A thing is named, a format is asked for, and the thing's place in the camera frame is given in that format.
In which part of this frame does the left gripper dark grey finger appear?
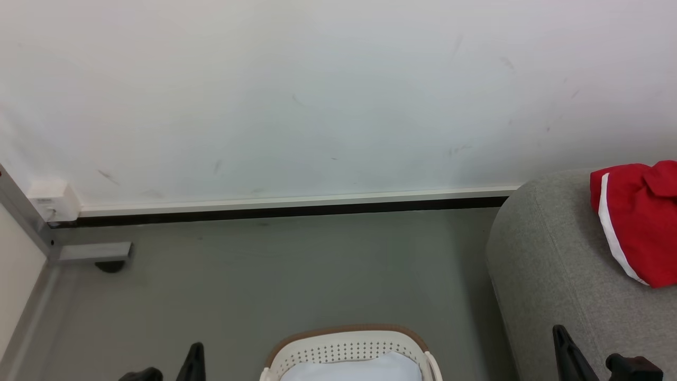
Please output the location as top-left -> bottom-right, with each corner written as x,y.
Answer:
177,342 -> 206,381

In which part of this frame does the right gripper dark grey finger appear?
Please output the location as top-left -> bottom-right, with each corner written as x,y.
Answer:
552,324 -> 601,381

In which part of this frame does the red garment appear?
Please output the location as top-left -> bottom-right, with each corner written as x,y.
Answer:
589,160 -> 677,289

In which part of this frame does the grey fabric sofa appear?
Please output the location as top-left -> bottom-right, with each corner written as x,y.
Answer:
485,168 -> 677,381

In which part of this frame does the light blue garment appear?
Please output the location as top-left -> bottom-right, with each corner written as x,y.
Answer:
280,350 -> 423,381

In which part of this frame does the white perforated laundry basket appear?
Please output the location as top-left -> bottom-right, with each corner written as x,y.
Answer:
259,324 -> 444,381

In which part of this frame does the white baseboard strip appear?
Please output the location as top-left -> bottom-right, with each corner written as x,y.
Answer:
78,185 -> 523,218

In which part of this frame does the beige partition panel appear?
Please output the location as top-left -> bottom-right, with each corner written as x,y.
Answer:
0,203 -> 48,360

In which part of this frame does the white wall junction box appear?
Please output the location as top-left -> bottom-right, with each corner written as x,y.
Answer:
26,180 -> 81,223

